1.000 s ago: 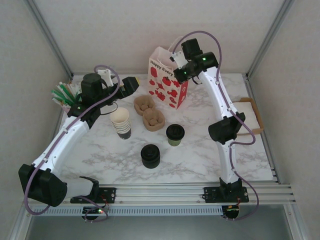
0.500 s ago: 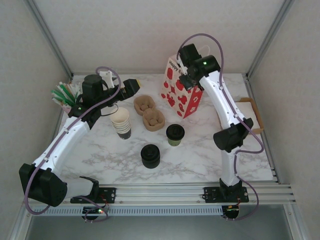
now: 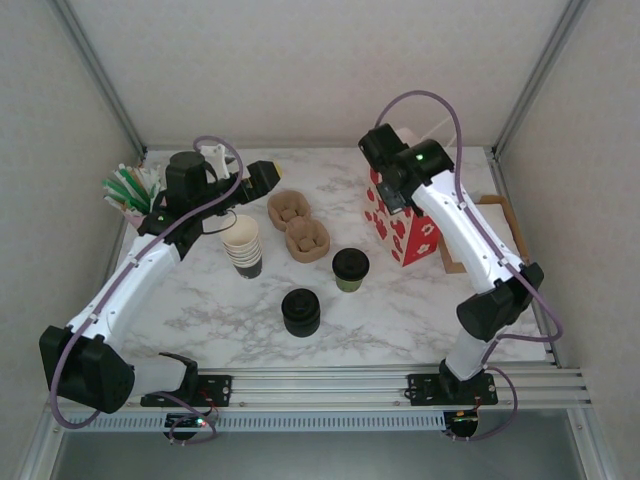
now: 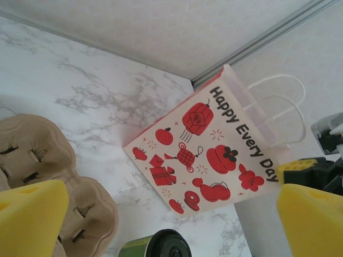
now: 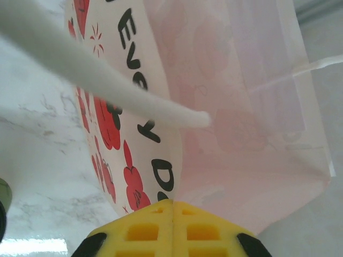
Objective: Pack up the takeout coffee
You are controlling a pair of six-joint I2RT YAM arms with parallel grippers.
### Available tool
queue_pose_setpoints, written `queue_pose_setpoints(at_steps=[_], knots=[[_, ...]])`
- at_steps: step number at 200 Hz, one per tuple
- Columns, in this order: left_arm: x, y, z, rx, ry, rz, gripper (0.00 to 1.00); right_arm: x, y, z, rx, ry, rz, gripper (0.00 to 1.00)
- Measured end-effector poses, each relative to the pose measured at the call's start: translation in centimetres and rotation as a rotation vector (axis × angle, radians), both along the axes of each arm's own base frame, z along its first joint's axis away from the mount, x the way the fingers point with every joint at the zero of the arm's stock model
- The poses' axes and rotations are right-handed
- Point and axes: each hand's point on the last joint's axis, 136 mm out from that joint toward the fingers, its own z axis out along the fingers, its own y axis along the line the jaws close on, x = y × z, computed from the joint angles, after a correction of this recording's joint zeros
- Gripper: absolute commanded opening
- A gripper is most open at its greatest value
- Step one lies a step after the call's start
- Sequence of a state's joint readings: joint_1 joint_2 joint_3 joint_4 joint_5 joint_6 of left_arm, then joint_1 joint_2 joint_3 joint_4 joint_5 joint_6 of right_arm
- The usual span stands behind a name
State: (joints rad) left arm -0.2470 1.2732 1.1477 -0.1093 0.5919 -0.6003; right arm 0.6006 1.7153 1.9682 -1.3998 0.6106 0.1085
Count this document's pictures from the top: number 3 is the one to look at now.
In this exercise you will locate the brown cardboard tray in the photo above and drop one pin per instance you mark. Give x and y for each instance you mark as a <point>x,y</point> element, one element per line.
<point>512,225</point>

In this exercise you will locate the single black cup lid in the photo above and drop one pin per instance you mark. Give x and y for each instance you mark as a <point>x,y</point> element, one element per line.
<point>351,262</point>

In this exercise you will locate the stack of brown pulp carriers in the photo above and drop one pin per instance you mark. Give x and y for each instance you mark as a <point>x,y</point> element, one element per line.
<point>300,230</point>

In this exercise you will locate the stack of paper cups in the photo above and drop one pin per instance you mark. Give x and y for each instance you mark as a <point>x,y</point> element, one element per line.
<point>241,237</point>

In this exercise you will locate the white napkin stack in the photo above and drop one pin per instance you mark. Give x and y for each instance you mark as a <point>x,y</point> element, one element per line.
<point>492,220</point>

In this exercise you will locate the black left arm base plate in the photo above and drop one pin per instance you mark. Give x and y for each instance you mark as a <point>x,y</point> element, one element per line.
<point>220,390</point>

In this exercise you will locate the aluminium mounting rail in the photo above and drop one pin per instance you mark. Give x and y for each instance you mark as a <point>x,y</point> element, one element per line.
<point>320,390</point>

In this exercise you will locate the small black circuit board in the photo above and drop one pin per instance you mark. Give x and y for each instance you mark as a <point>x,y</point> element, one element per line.
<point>182,424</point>
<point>462,424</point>

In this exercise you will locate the stack of black cup lids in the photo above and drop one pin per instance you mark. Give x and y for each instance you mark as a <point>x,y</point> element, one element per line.
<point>301,312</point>

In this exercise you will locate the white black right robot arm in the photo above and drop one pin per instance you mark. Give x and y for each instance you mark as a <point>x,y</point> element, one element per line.
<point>465,235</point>

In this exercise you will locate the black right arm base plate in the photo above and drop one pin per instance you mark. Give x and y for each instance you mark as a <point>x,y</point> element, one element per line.
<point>425,390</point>

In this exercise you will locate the green wrapped straw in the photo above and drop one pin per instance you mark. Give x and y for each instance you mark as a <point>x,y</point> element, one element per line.
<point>156,192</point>
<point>120,192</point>
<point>136,182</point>

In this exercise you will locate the white red printed paper bag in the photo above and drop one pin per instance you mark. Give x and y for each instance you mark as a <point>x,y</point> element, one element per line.
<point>415,245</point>

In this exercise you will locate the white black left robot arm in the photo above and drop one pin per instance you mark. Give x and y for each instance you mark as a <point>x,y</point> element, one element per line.
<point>125,280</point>

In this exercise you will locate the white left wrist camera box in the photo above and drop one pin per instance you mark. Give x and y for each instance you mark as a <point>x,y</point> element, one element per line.
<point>216,159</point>

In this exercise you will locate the white wrapped straw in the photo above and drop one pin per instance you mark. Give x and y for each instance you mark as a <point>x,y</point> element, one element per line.
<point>152,177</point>
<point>117,202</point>
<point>125,175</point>

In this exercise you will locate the aluminium frame post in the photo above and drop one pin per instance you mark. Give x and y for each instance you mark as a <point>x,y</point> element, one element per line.
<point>101,75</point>
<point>537,75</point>

